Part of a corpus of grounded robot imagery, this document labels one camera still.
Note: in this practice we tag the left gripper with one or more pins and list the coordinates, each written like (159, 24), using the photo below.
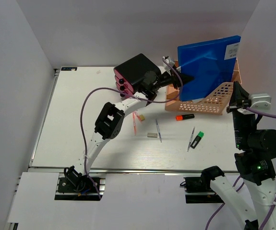
(174, 80)

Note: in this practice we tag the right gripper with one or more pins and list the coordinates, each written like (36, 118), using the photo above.
(239, 95)

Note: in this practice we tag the blue plastic folder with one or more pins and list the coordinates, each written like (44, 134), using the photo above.
(211, 63)

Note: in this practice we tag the black pink drawer organizer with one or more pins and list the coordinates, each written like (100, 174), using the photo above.
(138, 74)

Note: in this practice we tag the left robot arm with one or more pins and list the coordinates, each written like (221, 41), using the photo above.
(108, 125)

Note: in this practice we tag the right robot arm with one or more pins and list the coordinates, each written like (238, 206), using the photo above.
(254, 163)

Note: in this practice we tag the orange highlighter marker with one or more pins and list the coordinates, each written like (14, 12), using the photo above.
(185, 117)

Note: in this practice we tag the green highlighter marker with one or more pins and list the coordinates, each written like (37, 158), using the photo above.
(197, 139)

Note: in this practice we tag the dark clear pen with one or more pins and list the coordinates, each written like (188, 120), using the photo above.
(191, 138)

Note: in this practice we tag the long red pen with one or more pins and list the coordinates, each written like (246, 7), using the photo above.
(134, 123)

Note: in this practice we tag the blue clear pen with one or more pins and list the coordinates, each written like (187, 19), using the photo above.
(158, 130)

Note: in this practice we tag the white eraser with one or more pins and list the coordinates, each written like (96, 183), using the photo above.
(152, 135)

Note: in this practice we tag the black label sticker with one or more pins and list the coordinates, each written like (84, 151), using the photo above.
(68, 69)

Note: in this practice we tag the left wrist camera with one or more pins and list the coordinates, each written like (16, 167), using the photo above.
(168, 64)

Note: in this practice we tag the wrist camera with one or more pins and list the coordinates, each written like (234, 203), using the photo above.
(260, 101)
(168, 64)

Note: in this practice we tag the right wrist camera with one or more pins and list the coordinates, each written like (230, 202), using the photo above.
(260, 101)

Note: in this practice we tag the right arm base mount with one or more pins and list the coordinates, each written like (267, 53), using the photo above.
(197, 193)

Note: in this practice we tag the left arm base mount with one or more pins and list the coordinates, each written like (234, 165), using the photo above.
(73, 186)

